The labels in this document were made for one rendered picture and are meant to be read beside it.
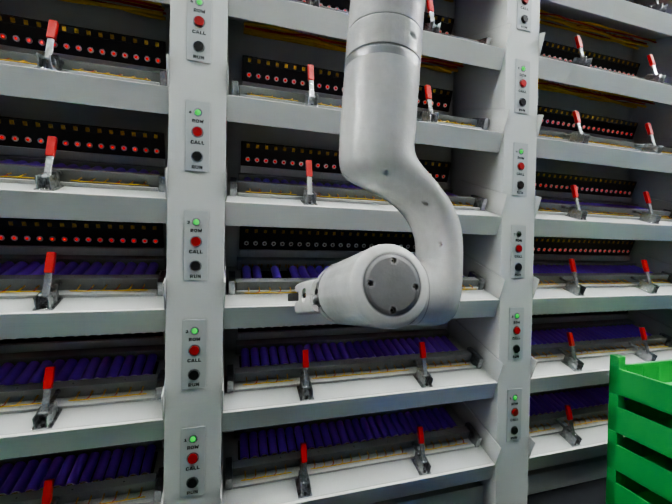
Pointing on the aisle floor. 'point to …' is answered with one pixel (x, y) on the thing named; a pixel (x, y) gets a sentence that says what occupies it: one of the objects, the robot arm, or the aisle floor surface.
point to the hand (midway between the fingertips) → (315, 297)
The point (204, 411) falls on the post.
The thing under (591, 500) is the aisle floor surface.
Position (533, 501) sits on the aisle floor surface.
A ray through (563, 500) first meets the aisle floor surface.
